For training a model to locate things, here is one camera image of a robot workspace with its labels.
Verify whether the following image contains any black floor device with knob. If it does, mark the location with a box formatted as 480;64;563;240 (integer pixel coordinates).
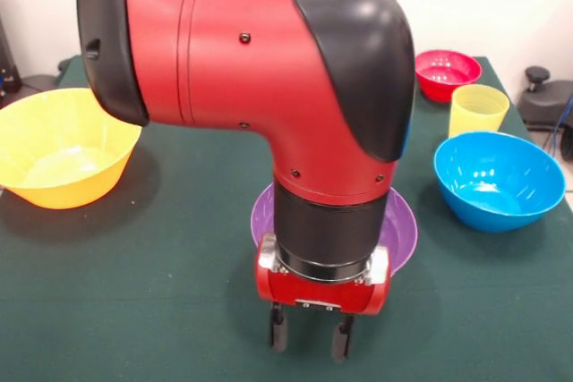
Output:
518;65;573;132

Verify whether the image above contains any large blue bowl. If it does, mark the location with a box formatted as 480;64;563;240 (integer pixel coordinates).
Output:
432;131;568;234

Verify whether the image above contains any small red bowl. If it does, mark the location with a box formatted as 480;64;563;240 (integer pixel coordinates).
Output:
414;48;483;104

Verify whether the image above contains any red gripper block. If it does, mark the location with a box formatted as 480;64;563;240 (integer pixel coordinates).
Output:
254;233;393;365

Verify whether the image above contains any large orange bowl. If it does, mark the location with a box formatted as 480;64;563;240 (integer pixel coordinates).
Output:
0;88;143;210

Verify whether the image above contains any dark green tablecloth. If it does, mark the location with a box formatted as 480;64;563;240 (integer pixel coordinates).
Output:
0;54;573;382

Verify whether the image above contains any pale yellow translucent cup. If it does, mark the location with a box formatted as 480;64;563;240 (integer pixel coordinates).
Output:
448;83;511;140

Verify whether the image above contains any blue cable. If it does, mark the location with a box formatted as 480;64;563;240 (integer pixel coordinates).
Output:
551;98;573;157

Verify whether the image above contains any purple bowl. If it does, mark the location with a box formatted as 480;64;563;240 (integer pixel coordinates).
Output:
249;182;420;280

